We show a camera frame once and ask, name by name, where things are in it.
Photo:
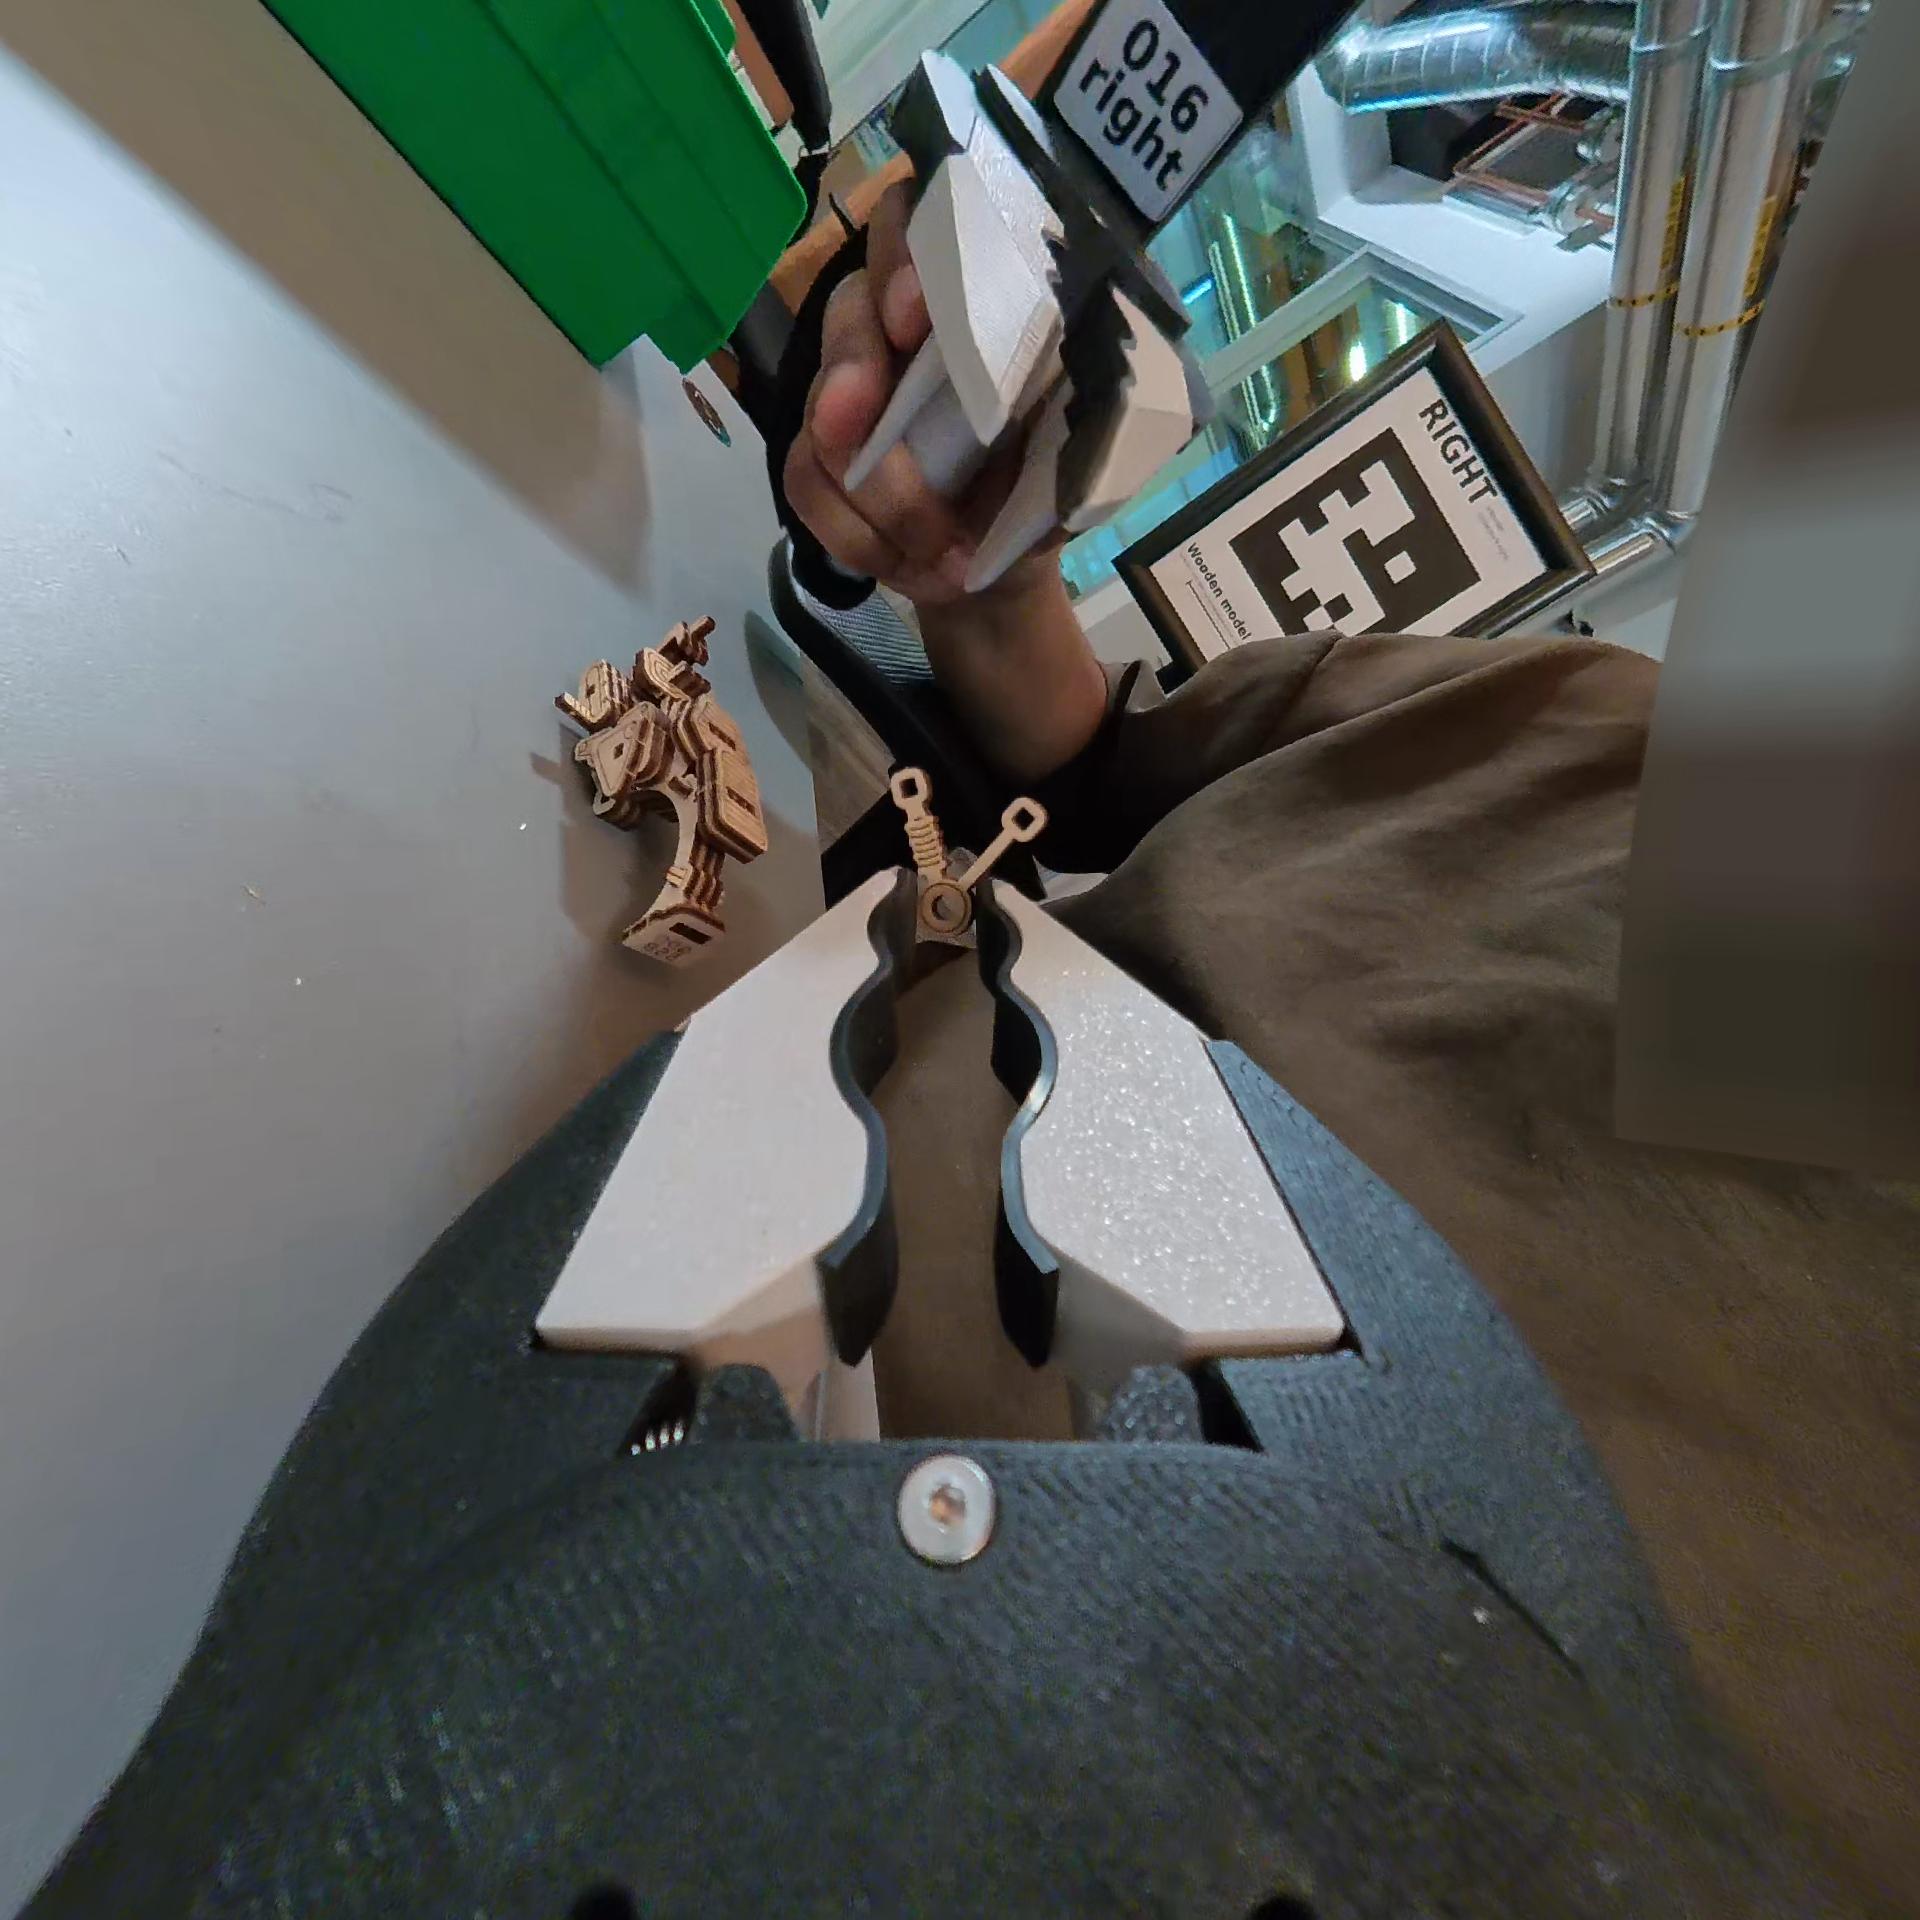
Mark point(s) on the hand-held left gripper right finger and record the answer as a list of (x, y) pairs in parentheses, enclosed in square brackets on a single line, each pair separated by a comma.
[(1171, 1184)]

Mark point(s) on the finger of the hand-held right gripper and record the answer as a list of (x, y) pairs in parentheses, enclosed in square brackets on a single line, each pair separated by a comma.
[(985, 270), (1148, 421)]

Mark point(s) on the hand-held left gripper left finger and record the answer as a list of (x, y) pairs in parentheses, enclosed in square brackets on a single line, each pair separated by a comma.
[(721, 1170)]

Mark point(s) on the small wooden lever piece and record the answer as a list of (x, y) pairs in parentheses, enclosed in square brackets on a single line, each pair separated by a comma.
[(943, 909)]

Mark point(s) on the wooden robot model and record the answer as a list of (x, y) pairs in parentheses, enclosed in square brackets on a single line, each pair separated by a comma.
[(675, 781)]

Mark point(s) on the person's right forearm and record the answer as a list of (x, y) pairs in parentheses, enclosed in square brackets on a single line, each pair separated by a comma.
[(1005, 675)]

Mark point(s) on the person's right hand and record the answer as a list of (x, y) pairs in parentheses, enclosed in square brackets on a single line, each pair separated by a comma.
[(857, 406)]

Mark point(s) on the framed black white marker sign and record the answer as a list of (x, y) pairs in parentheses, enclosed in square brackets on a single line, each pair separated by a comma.
[(1350, 539)]

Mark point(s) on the black wrist band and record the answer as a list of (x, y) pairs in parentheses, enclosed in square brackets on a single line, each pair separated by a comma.
[(1123, 703)]

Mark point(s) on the copper pipe fitting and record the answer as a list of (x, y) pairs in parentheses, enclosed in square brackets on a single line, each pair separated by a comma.
[(1547, 149)]

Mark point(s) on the green plastic box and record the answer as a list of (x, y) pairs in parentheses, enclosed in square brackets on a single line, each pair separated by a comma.
[(601, 149)]

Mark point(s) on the silver vertical pipe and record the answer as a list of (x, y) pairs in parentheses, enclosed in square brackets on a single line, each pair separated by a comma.
[(1770, 225), (1651, 225)]

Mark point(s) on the silver flexible duct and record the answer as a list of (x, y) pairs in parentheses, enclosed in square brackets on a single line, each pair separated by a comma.
[(1470, 53)]

